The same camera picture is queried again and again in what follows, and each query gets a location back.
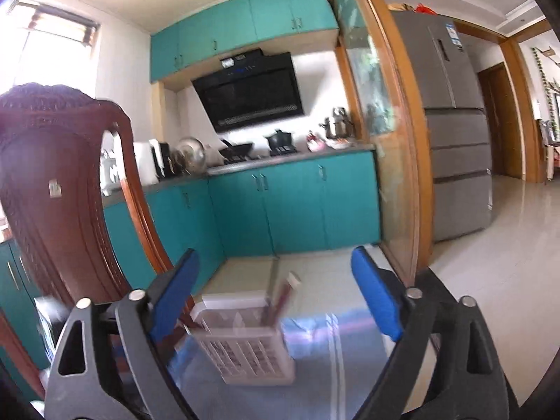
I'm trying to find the steel stock pot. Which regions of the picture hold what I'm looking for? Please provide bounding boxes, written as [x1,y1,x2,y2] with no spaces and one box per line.
[323,107,354,139]

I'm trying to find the teal upper cabinets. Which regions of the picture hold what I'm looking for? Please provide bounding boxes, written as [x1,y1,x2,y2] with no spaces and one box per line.
[150,0,338,83]

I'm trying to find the wooden glass sliding door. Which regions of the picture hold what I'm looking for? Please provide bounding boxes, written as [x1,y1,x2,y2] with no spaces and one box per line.
[328,0,434,285]

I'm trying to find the black range hood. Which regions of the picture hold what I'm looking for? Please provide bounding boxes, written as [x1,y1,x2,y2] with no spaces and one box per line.
[193,52,304,134]

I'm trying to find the black clay pot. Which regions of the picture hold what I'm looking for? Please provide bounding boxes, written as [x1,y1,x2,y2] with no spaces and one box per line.
[266,130,295,154]

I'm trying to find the round steel lid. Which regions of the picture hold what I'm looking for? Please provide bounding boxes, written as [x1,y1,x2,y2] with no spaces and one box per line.
[173,136,207,175]

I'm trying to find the red-brown long chopstick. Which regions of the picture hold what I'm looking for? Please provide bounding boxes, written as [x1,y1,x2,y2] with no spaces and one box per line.
[261,271,302,327]

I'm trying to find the teal lower cabinets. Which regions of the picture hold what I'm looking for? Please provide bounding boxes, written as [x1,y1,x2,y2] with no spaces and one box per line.
[1,149,380,369]

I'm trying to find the teal cabinets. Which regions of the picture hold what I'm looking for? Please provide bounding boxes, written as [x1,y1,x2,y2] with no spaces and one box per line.
[150,0,338,83]
[1,149,380,369]

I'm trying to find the brown wooden room door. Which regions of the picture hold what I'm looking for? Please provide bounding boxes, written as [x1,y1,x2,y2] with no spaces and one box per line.
[477,63,523,179]

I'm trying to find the carved wooden chair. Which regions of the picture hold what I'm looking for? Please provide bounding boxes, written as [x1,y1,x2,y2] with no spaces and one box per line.
[0,82,198,399]

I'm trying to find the white plastic utensil basket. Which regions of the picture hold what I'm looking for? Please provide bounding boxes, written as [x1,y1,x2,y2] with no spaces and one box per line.
[190,291,295,386]

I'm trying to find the grey refrigerator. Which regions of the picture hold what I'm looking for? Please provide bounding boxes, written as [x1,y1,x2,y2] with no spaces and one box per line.
[392,12,492,242]

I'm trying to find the blue cloth with stripes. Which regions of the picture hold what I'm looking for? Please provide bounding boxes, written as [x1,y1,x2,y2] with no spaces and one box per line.
[169,309,394,419]

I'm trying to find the black wok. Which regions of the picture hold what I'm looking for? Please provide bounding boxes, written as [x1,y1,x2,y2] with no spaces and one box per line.
[218,139,253,163]

